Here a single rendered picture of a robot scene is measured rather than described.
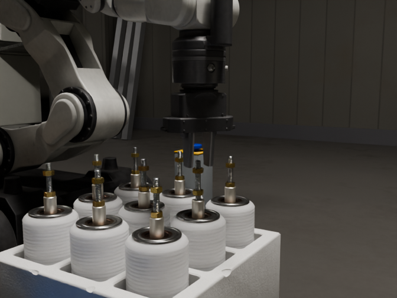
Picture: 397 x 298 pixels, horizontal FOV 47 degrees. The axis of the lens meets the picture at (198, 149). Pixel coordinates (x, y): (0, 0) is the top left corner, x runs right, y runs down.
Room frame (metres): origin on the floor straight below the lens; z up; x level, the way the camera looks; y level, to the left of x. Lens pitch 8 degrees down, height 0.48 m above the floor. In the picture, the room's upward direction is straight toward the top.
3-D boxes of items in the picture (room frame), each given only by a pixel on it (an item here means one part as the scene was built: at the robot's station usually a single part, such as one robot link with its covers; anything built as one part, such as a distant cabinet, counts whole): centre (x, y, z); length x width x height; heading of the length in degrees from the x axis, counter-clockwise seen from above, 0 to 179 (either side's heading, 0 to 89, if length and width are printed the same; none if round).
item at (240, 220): (0.86, -0.06, 0.16); 0.10 x 0.10 x 0.18
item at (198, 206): (0.76, 0.00, 0.26); 0.02 x 0.02 x 0.03
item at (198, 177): (0.76, 0.00, 0.31); 0.01 x 0.01 x 0.08
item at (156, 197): (0.66, 0.06, 0.30); 0.01 x 0.01 x 0.08
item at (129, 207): (0.82, 0.10, 0.25); 0.08 x 0.08 x 0.01
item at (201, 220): (0.76, 0.00, 0.25); 0.08 x 0.08 x 0.01
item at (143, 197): (0.82, 0.10, 0.26); 0.02 x 0.02 x 0.03
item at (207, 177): (1.11, 0.01, 0.16); 0.07 x 0.07 x 0.31; 58
